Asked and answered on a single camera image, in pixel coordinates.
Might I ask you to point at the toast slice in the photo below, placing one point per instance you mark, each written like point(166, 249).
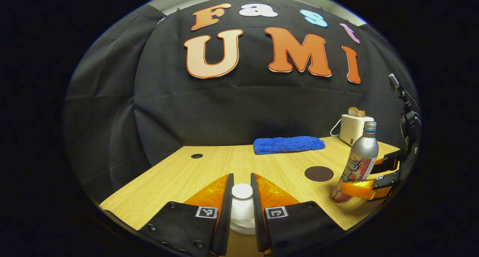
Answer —
point(353, 112)
point(362, 113)

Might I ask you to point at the dark round coaster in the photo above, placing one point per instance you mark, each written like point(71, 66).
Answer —
point(318, 173)

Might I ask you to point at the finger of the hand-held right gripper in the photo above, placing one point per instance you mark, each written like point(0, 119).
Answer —
point(389, 163)
point(385, 182)

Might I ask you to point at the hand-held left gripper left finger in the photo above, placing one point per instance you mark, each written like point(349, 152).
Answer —
point(226, 219)

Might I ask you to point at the blue towel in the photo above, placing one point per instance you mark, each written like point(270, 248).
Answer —
point(288, 144)

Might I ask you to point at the white teacup lid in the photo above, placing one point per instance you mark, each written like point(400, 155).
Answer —
point(242, 191)

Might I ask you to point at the silver water bottle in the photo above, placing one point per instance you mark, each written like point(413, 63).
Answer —
point(361, 156)

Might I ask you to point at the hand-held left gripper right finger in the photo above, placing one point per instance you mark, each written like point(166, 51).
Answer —
point(258, 219)

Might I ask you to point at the white toaster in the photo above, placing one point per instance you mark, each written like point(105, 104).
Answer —
point(351, 129)

